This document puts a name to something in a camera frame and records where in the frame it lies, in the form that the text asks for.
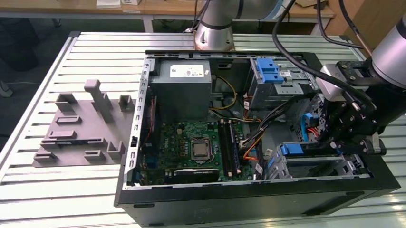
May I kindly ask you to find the black graphics card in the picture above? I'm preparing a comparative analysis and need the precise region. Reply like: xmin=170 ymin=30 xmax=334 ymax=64
xmin=165 ymin=167 xmax=219 ymax=184

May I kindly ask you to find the blue data wire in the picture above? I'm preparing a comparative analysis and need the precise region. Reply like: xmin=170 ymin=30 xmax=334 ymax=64
xmin=301 ymin=113 xmax=321 ymax=143

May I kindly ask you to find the yellow wire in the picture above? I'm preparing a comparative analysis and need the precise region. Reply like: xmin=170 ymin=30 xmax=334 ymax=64
xmin=211 ymin=76 xmax=239 ymax=111

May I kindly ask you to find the CPU socket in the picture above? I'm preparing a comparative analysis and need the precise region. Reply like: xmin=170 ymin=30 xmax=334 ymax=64
xmin=190 ymin=137 xmax=214 ymax=165

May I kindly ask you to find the grey power supply unit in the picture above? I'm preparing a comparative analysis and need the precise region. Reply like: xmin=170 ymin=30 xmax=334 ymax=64
xmin=149 ymin=60 xmax=213 ymax=122

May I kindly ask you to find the black PC case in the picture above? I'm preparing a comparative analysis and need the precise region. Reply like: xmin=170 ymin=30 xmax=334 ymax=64
xmin=114 ymin=49 xmax=401 ymax=226

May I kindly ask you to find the hard disk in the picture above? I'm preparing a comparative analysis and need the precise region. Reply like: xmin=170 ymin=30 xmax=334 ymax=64
xmin=279 ymin=142 xmax=346 ymax=158

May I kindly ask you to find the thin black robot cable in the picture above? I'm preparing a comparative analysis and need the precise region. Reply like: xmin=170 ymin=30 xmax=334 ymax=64
xmin=316 ymin=0 xmax=368 ymax=49

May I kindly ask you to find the metal disk bay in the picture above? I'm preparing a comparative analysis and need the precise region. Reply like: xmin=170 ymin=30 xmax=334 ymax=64
xmin=275 ymin=142 xmax=362 ymax=179

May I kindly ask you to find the silver CPU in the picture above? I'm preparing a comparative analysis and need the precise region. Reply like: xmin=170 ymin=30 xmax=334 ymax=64
xmin=193 ymin=143 xmax=210 ymax=157

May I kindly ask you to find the black wire bundle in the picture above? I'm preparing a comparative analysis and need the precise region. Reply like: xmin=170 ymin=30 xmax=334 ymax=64
xmin=249 ymin=97 xmax=302 ymax=143

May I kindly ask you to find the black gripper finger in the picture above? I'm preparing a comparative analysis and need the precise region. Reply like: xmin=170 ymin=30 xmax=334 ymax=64
xmin=330 ymin=133 xmax=386 ymax=155
xmin=320 ymin=101 xmax=357 ymax=149

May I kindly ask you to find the orange wire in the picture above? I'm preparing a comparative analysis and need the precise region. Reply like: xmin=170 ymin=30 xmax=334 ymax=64
xmin=242 ymin=146 xmax=259 ymax=164

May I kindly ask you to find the black RAM slot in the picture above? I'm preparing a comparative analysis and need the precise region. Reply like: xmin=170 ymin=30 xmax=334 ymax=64
xmin=227 ymin=120 xmax=241 ymax=173
xmin=219 ymin=120 xmax=231 ymax=176

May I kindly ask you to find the white paper sheet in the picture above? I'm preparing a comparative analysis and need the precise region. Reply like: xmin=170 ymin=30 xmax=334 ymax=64
xmin=97 ymin=0 xmax=122 ymax=8

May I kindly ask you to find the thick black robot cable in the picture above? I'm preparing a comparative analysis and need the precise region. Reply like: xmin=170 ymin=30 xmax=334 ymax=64
xmin=271 ymin=0 xmax=378 ymax=110

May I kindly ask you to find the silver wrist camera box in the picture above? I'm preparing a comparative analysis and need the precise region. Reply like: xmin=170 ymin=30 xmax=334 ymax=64
xmin=316 ymin=65 xmax=353 ymax=102

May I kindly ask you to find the wooden desk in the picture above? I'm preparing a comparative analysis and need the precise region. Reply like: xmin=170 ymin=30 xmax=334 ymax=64
xmin=0 ymin=0 xmax=337 ymax=36

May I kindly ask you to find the wooden cabinet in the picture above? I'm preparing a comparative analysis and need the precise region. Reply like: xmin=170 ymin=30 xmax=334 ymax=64
xmin=324 ymin=0 xmax=406 ymax=65

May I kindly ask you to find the metal optical drive cage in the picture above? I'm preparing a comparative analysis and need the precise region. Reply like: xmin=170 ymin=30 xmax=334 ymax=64
xmin=249 ymin=57 xmax=321 ymax=110

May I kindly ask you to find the blue drive latch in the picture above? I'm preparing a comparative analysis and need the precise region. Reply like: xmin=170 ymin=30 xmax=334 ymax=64
xmin=257 ymin=58 xmax=285 ymax=84

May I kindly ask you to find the brown cardboard piece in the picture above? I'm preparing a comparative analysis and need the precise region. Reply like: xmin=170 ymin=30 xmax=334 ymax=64
xmin=293 ymin=0 xmax=330 ymax=10

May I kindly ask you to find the grey parts rack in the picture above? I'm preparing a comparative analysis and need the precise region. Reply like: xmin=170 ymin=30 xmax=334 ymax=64
xmin=31 ymin=79 xmax=139 ymax=169

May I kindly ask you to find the green motherboard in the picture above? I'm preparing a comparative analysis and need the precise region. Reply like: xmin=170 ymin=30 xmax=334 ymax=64
xmin=139 ymin=120 xmax=254 ymax=186

